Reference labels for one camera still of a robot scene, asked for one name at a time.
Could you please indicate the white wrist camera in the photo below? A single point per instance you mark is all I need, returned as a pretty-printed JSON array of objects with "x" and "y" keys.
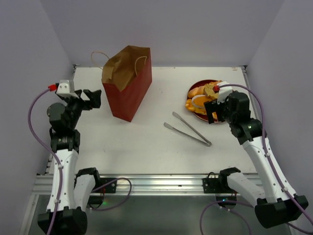
[
  {"x": 224, "y": 89},
  {"x": 65, "y": 88}
]

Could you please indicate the brown fake bread slice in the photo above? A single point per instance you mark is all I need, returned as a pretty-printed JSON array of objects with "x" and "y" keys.
[{"x": 209, "y": 92}]

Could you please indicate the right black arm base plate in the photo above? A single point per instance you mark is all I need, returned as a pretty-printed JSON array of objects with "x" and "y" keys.
[{"x": 216, "y": 184}]

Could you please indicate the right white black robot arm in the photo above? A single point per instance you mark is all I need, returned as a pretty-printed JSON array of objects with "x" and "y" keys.
[{"x": 275, "y": 202}]

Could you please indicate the red round plate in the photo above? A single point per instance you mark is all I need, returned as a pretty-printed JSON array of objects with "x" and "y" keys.
[{"x": 204, "y": 117}]

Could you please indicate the aluminium mounting rail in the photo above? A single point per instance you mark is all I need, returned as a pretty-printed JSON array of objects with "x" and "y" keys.
[{"x": 147, "y": 185}]

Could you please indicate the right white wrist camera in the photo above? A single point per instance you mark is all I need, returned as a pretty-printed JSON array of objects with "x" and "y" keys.
[{"x": 224, "y": 89}]

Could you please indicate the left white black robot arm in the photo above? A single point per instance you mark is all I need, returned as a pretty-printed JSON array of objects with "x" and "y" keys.
[{"x": 66, "y": 210}]

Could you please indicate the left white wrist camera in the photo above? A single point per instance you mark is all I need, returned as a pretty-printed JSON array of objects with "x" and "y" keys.
[{"x": 65, "y": 88}]

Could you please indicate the red brown paper bag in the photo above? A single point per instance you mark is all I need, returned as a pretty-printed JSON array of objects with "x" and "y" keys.
[{"x": 126, "y": 78}]

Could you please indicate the fake baguette bread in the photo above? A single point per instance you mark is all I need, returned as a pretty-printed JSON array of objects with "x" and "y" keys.
[{"x": 199, "y": 100}]

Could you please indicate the twisted orange fake bread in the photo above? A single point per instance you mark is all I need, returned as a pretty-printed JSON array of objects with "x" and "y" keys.
[{"x": 198, "y": 87}]

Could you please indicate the long braided fake bread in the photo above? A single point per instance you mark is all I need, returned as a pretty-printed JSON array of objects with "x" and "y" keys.
[{"x": 191, "y": 108}]

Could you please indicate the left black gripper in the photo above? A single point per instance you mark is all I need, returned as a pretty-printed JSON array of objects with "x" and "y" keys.
[{"x": 94, "y": 97}]

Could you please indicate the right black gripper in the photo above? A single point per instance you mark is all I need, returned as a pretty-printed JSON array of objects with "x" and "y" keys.
[{"x": 215, "y": 107}]

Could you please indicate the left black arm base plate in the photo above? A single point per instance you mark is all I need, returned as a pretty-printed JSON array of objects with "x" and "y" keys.
[{"x": 105, "y": 185}]

